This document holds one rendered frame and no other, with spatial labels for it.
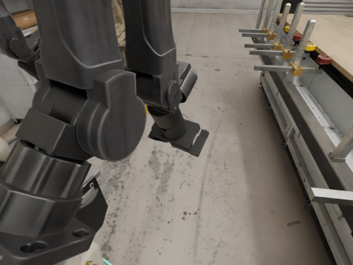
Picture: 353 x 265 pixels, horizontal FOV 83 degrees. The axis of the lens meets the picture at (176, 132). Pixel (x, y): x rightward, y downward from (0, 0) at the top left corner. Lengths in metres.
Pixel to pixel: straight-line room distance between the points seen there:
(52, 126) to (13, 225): 0.09
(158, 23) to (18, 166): 0.21
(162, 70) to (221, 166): 1.58
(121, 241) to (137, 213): 0.20
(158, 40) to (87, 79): 0.12
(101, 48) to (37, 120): 0.09
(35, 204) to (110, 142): 0.08
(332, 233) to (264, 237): 0.38
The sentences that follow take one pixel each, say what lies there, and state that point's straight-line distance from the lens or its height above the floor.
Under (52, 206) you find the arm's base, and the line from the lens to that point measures 0.21.
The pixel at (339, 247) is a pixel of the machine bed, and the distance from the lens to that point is 1.56.
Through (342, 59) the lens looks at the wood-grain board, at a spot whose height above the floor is 0.90.
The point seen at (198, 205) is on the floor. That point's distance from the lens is 1.58.
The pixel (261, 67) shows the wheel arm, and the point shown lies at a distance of 1.53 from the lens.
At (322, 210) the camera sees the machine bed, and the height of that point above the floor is 0.17.
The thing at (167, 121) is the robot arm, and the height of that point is 1.14.
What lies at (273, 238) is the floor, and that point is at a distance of 1.60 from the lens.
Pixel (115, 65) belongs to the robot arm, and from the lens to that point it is 0.21.
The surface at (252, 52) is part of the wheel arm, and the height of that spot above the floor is 0.84.
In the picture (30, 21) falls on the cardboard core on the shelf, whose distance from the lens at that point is 2.48.
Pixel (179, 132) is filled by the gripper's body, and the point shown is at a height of 1.10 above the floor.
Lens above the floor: 1.38
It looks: 41 degrees down
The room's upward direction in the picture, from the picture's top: straight up
